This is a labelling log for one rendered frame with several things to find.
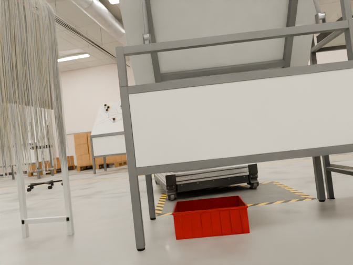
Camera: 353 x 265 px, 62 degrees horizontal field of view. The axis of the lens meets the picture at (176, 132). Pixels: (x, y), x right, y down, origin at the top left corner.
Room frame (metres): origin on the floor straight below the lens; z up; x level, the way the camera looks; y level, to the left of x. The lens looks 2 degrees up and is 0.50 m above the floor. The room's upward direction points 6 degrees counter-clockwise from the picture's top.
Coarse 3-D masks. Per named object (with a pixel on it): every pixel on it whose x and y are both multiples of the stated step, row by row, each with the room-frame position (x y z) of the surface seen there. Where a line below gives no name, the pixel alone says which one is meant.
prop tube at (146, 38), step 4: (144, 0) 1.49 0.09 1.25; (144, 4) 1.48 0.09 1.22; (144, 8) 1.47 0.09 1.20; (144, 12) 1.47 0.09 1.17; (144, 16) 1.46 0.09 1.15; (144, 20) 1.46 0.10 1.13; (144, 24) 1.45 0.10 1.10; (144, 28) 1.44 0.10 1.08; (144, 32) 1.44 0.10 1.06; (148, 32) 1.44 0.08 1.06; (144, 36) 1.42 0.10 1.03; (148, 36) 1.42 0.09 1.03; (144, 40) 1.44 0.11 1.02
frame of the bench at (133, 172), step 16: (320, 64) 1.40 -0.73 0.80; (336, 64) 1.40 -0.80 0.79; (352, 64) 1.40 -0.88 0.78; (176, 80) 1.42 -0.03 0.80; (192, 80) 1.42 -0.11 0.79; (208, 80) 1.42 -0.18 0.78; (224, 80) 1.41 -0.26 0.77; (240, 80) 1.41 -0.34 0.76; (128, 96) 1.43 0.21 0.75; (128, 112) 1.42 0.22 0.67; (128, 128) 1.42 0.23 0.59; (128, 144) 1.42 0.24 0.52; (352, 144) 1.40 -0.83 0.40; (128, 160) 1.42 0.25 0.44; (208, 160) 1.42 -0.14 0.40; (224, 160) 1.41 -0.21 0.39; (240, 160) 1.41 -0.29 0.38; (256, 160) 1.41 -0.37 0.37; (272, 160) 1.41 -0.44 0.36; (320, 160) 1.96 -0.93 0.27; (320, 176) 1.96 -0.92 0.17; (320, 192) 1.96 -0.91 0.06; (144, 240) 1.45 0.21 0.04
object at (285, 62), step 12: (288, 12) 1.74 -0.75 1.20; (288, 24) 1.77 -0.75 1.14; (288, 48) 1.85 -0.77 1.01; (156, 60) 1.86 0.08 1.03; (276, 60) 1.92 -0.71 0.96; (288, 60) 1.90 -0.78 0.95; (156, 72) 1.90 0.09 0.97; (180, 72) 1.93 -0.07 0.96; (192, 72) 1.92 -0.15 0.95; (204, 72) 1.92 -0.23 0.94; (216, 72) 1.92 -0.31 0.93; (228, 72) 1.93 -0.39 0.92
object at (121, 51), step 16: (256, 32) 1.41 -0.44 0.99; (272, 32) 1.41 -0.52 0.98; (288, 32) 1.41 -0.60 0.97; (304, 32) 1.41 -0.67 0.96; (320, 32) 1.43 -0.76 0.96; (352, 32) 1.40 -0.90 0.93; (128, 48) 1.42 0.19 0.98; (144, 48) 1.42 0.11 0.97; (160, 48) 1.42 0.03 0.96; (176, 48) 1.43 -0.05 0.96; (352, 48) 1.40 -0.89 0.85
